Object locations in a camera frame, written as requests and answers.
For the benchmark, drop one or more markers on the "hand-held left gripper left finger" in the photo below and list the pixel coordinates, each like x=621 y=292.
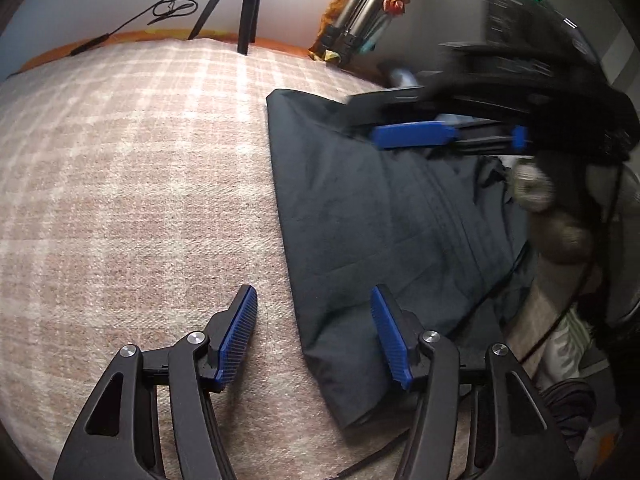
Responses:
x=237 y=335

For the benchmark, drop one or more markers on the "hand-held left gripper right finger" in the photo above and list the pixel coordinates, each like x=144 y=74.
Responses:
x=392 y=340

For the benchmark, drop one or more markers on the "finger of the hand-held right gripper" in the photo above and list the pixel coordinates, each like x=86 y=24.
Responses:
x=385 y=105
x=415 y=135

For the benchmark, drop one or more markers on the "black pants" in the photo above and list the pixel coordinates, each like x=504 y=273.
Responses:
x=360 y=220

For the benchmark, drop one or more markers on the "person's right hand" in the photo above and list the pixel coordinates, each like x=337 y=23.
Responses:
x=560 y=230

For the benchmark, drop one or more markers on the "folded silver tripod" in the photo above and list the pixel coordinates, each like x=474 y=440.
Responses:
x=355 y=5

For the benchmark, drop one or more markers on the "bright light on black tripod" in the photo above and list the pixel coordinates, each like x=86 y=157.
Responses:
x=248 y=10

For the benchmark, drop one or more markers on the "dark striped cloth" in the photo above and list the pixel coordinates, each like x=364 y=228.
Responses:
x=575 y=410

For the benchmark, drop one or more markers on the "orange bed sheet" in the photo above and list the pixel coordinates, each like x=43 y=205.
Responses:
x=150 y=37

